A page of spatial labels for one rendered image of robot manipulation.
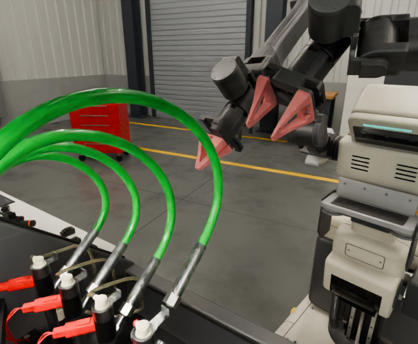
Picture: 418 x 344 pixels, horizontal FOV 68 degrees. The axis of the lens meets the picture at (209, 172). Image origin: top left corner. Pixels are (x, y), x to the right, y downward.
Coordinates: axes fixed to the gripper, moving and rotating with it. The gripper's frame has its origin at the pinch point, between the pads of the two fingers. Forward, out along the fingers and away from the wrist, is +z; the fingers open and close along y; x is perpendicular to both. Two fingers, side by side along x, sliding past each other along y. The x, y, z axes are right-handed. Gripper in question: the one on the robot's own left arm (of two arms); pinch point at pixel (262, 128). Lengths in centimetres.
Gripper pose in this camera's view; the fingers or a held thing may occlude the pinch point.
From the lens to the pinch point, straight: 49.5
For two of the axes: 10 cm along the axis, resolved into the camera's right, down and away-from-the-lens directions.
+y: 6.9, 4.8, -5.5
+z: -6.2, 7.8, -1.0
